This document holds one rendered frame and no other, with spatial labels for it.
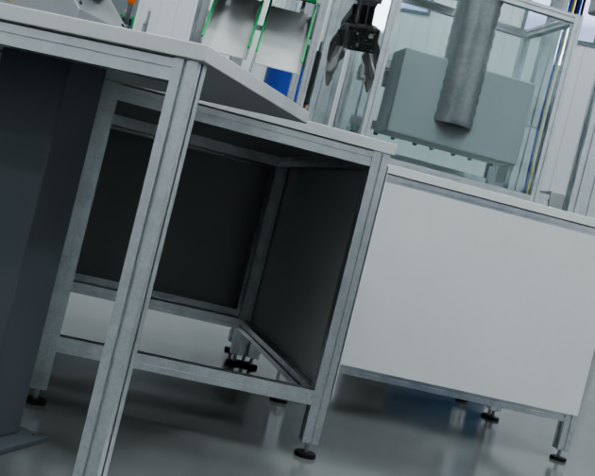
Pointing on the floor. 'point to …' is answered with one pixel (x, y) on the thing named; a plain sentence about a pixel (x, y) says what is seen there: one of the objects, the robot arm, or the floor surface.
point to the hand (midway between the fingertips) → (347, 83)
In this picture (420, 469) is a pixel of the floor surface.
